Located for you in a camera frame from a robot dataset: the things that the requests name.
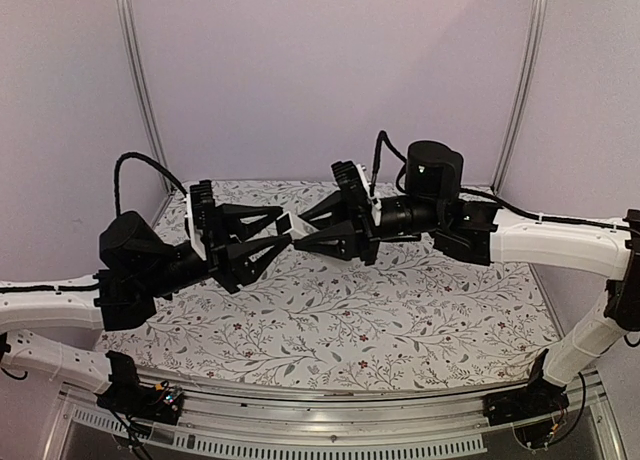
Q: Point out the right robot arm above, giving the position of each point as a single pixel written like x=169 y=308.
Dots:
x=478 y=228

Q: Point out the floral patterned table mat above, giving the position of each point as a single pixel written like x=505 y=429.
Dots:
x=415 y=320

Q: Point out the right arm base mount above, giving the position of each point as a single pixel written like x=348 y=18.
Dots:
x=536 y=398

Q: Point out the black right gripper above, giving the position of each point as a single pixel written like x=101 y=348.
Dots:
x=355 y=236

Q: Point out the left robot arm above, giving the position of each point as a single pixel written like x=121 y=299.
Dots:
x=140 y=268

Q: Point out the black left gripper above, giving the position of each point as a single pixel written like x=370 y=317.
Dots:
x=230 y=261

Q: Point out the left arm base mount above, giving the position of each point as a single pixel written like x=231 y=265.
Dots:
x=126 y=395

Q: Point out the left aluminium post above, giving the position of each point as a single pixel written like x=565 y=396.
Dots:
x=126 y=17

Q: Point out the white remote control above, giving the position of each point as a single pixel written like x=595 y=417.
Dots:
x=291 y=224

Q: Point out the aluminium post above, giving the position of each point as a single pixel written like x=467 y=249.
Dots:
x=531 y=51
x=126 y=17

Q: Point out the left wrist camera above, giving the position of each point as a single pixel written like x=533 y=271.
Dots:
x=199 y=208

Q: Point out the right aluminium post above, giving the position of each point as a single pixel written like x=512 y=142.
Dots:
x=531 y=51

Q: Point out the aluminium front rail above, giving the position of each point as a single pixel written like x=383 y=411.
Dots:
x=227 y=420

